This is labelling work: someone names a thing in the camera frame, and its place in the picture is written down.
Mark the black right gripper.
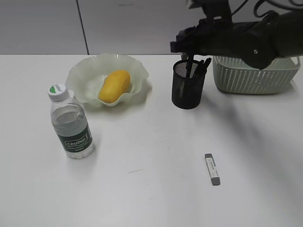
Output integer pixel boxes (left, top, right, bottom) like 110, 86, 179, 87
170, 0, 234, 57

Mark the green plastic woven basket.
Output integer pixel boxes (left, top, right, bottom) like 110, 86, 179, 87
213, 56, 301, 95

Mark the black marker pen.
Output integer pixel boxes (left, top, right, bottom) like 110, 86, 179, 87
186, 54, 194, 79
192, 60, 205, 79
201, 58, 212, 75

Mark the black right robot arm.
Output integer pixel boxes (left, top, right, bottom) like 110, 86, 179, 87
170, 0, 303, 69

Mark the clear plastic water bottle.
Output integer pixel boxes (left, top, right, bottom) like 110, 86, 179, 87
48, 84, 95, 159

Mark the grey white eraser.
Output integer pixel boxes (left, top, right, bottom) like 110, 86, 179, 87
205, 153, 221, 186

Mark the black mesh pen holder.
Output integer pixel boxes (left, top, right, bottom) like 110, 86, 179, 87
171, 60, 207, 109

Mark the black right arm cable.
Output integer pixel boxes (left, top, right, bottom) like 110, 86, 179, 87
231, 0, 303, 18

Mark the yellow mango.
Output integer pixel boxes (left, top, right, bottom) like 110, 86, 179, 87
98, 70, 131, 104

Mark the translucent wavy glass plate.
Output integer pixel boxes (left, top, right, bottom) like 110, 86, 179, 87
65, 53, 149, 107

